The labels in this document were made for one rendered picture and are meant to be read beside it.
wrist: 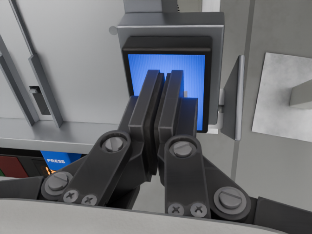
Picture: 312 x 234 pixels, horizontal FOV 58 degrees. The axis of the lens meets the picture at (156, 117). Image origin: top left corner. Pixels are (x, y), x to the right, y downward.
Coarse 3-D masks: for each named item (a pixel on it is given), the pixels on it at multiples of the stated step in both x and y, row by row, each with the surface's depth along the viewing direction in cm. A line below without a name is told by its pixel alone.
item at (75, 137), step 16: (0, 128) 22; (16, 128) 22; (32, 128) 22; (48, 128) 22; (64, 128) 22; (80, 128) 22; (96, 128) 21; (112, 128) 21; (0, 144) 22; (16, 144) 22; (32, 144) 21; (48, 144) 21; (64, 144) 21; (80, 144) 20
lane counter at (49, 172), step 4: (32, 160) 28; (36, 160) 28; (40, 160) 28; (36, 164) 29; (40, 164) 28; (44, 164) 28; (36, 168) 29; (40, 168) 29; (44, 168) 29; (48, 168) 29; (40, 172) 29; (44, 172) 29; (48, 172) 29; (52, 172) 29; (44, 176) 30
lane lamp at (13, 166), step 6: (0, 156) 29; (6, 156) 29; (12, 156) 28; (0, 162) 29; (6, 162) 29; (12, 162) 29; (18, 162) 29; (0, 168) 30; (6, 168) 30; (12, 168) 30; (18, 168) 30; (6, 174) 31; (12, 174) 31; (18, 174) 30; (24, 174) 30
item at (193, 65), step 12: (132, 60) 13; (144, 60) 13; (156, 60) 12; (168, 60) 12; (180, 60) 12; (192, 60) 12; (204, 60) 12; (132, 72) 13; (144, 72) 13; (168, 72) 13; (192, 72) 13; (192, 84) 13; (192, 96) 13
